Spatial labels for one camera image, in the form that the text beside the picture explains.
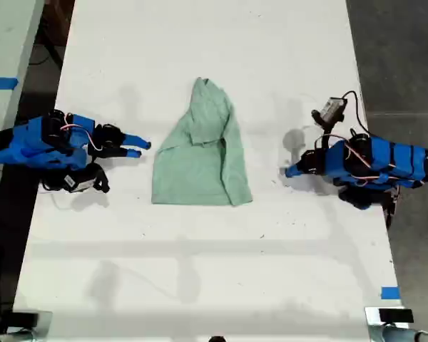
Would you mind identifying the pale green T-shirt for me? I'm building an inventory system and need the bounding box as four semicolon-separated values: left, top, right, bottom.
151;76;254;207

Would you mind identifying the black table clamp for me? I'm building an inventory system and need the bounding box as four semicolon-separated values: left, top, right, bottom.
384;190;402;229

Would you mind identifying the white side table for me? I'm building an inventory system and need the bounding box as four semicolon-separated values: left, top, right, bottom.
0;0;46;226

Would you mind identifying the short blue tape strip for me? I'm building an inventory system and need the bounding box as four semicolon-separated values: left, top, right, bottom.
380;286;402;301

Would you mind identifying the grey metal pipe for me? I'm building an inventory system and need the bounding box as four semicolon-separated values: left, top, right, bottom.
368;323;428;342
0;328;35;342

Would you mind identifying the short black camera stalk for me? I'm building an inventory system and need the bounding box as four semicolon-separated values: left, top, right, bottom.
91;164;111;195
310;109;335;151

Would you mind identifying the black and white camera box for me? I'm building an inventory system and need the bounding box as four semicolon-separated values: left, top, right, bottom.
322;96;350;125
62;171;96;194

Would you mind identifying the black camera cable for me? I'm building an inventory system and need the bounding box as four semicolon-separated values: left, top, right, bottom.
39;176;71;194
342;90;372;138

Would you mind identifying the thin white cable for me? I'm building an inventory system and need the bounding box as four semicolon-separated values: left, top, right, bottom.
49;194;74;212

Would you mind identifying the black floor cable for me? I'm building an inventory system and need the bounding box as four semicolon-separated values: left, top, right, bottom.
28;42;64;68

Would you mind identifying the silver bracket with black box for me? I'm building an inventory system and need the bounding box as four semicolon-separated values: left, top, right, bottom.
6;310;54;338
364;306;415;328

